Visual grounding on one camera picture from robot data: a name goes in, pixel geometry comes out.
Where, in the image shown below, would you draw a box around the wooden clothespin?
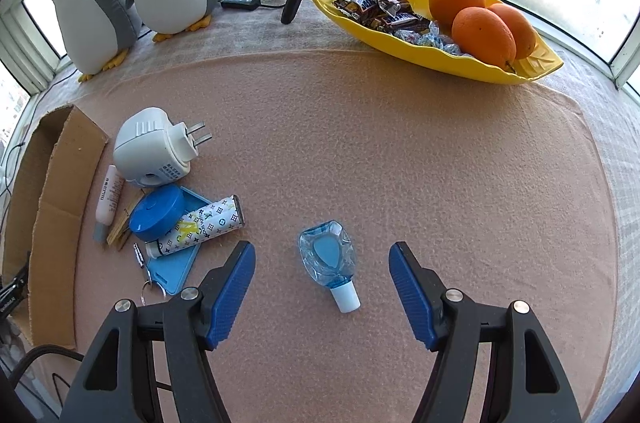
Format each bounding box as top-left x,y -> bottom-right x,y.
106,189 -> 148,251

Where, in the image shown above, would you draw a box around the blue plastic phone stand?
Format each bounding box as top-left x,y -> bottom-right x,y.
146,187 -> 210,296

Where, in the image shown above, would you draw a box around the pink small bottle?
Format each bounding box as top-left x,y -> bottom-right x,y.
93,165 -> 125,244

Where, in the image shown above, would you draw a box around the keys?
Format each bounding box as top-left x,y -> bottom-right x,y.
132,243 -> 167,306

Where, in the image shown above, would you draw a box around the blue round tape measure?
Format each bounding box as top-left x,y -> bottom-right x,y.
129,183 -> 184,242

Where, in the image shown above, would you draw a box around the white plug-in device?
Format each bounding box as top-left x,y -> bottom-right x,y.
113,106 -> 213,188

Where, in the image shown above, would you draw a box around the patterned white tube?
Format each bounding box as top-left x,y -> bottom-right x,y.
145,194 -> 244,259

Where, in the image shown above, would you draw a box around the blue sanitizer bottle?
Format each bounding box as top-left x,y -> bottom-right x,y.
298,219 -> 361,313

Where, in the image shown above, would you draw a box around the open cardboard box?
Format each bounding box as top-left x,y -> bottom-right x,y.
1,105 -> 108,349

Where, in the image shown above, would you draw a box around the pink felt mat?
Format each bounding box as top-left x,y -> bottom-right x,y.
39,51 -> 617,422

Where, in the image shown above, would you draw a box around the large plush penguin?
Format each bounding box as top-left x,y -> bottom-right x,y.
52,0 -> 142,83

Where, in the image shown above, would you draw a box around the right orange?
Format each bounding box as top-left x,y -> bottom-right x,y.
488,4 -> 537,60

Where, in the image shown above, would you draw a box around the front orange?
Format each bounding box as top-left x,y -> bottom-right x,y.
451,7 -> 516,70

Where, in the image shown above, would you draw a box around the black remote controller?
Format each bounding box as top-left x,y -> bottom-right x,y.
220,0 -> 262,11

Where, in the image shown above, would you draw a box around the pile of wrapped candies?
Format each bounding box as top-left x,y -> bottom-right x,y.
333,0 -> 463,56

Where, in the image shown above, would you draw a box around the yellow leaf-shaped bowl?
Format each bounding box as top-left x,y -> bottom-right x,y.
306,0 -> 565,86

